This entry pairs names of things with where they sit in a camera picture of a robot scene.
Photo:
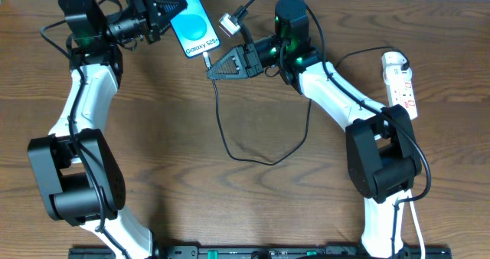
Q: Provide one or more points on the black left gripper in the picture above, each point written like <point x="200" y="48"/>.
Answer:
<point x="148" y="16"/>

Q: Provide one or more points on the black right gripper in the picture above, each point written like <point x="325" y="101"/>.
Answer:
<point x="250" y="59"/>

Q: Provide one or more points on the blue Galaxy smartphone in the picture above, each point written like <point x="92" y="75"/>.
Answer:
<point x="194" y="30"/>

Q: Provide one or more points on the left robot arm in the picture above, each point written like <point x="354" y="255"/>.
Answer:
<point x="77" y="175"/>

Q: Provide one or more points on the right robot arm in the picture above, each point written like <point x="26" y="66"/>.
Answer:
<point x="383" y="155"/>

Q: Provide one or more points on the white charger plug adapter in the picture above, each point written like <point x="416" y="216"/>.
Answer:
<point x="395" y="58"/>

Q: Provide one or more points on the white power strip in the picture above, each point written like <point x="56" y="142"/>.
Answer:
<point x="400" y="89"/>

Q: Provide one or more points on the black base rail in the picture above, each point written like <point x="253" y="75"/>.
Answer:
<point x="329" y="251"/>

